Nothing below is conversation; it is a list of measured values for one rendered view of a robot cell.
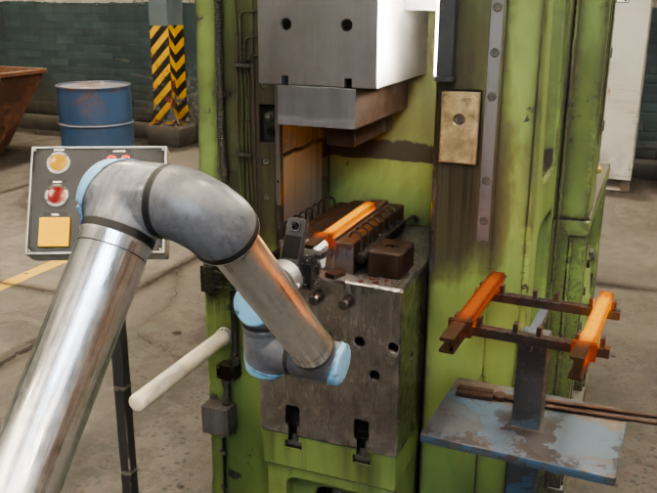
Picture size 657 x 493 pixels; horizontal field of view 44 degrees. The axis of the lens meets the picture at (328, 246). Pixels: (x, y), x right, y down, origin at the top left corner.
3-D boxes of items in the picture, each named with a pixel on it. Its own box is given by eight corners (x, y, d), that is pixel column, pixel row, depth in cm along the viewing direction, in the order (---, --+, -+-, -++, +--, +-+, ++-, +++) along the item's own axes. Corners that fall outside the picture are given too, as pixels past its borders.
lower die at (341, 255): (353, 274, 199) (353, 241, 196) (279, 263, 206) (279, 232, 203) (403, 230, 236) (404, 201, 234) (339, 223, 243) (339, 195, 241)
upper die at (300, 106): (355, 129, 188) (356, 88, 186) (278, 124, 195) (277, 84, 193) (407, 108, 226) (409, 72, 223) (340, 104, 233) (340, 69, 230)
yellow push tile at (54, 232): (68, 246, 198) (69, 216, 200) (37, 246, 198) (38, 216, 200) (70, 248, 200) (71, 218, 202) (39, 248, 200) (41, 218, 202)
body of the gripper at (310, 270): (292, 277, 193) (271, 295, 183) (291, 243, 190) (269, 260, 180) (322, 281, 190) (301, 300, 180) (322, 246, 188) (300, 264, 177)
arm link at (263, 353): (283, 387, 169) (281, 334, 165) (236, 377, 174) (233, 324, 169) (304, 368, 177) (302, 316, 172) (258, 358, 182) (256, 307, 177)
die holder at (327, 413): (396, 458, 202) (402, 290, 188) (260, 427, 215) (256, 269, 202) (451, 367, 251) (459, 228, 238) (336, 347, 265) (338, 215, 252)
